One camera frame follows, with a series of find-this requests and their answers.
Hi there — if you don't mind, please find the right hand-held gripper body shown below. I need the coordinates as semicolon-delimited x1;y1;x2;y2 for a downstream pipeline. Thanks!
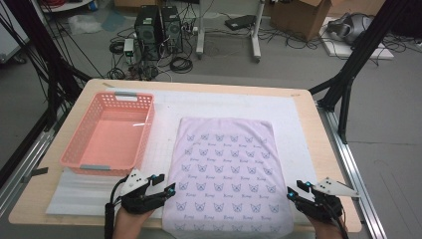
294;178;361;223

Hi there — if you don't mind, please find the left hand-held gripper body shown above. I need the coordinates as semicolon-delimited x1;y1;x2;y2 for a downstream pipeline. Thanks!
118;167;167;215

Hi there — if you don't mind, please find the pink plastic basket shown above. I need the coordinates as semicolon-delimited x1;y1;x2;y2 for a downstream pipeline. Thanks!
59;91;156;176

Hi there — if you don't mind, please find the lilac printed towel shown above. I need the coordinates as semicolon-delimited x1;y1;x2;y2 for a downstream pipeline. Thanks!
161;117;296;239

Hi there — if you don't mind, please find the person's right hand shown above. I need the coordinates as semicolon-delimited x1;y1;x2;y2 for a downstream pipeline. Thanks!
306;214;350;239

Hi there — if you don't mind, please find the person's left hand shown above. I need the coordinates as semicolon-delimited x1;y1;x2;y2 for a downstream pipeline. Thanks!
111;207;155;239

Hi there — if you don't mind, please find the white foam sheet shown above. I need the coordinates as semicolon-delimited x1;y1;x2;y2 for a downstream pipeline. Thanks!
45;167;167;218

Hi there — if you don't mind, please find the white grid mat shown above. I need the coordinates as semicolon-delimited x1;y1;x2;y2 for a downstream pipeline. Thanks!
105;87;330;224

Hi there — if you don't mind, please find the small white device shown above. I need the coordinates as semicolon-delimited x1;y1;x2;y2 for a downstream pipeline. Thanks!
122;38;135;65

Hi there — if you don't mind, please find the white floor board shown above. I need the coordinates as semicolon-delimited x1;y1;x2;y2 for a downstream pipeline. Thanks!
318;16;396;62

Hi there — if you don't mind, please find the large black computer tower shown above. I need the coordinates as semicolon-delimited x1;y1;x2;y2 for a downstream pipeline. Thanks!
133;4;164;62

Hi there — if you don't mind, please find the slim black computer tower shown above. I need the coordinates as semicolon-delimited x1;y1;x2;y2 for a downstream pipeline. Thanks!
160;5;184;55

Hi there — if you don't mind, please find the white metal stand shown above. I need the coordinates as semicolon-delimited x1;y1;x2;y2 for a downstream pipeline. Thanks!
195;0;267;64

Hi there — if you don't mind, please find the teal floor sheet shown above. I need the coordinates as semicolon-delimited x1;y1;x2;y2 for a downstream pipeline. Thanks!
101;9;127;33

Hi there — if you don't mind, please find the open cardboard box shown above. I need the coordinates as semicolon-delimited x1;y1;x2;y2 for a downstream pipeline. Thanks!
269;0;332;42

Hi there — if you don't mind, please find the grey rounded device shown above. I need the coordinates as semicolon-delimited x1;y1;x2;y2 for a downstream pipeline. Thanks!
326;12;374;46

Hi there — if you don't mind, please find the clear plastic bag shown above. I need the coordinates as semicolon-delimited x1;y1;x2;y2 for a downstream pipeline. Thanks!
68;14;103;35

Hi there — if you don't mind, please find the black flat device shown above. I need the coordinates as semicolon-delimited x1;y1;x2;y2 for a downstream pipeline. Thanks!
224;14;257;32

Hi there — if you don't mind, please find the flat cardboard box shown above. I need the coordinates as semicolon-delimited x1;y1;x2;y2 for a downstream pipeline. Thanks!
113;0;160;9

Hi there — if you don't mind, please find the white round table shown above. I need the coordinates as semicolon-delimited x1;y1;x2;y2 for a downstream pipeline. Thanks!
39;0;95;14

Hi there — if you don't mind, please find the white cabinet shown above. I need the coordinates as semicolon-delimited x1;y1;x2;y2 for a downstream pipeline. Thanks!
0;0;30;65

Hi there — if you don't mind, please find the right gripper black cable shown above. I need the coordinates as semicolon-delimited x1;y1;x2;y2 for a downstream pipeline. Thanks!
322;198;351;239

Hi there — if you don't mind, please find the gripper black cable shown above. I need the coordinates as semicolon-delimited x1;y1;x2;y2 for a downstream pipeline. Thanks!
322;198;351;239
104;175;130;239

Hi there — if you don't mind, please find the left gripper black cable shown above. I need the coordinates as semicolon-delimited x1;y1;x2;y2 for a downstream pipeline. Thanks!
104;175;130;239

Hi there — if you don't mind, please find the aluminium rail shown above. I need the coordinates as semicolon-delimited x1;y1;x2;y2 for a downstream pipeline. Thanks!
316;103;388;239
0;109;69;218

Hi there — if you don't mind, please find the grey metal bracket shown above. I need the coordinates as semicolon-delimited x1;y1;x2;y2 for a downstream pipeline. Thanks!
21;166;50;184

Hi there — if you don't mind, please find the coiled black cable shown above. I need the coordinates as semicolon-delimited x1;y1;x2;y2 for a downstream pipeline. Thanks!
169;56;194;75

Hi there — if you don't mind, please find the black metal frame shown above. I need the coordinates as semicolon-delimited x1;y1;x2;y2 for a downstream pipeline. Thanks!
308;0;422;144
0;0;94;188

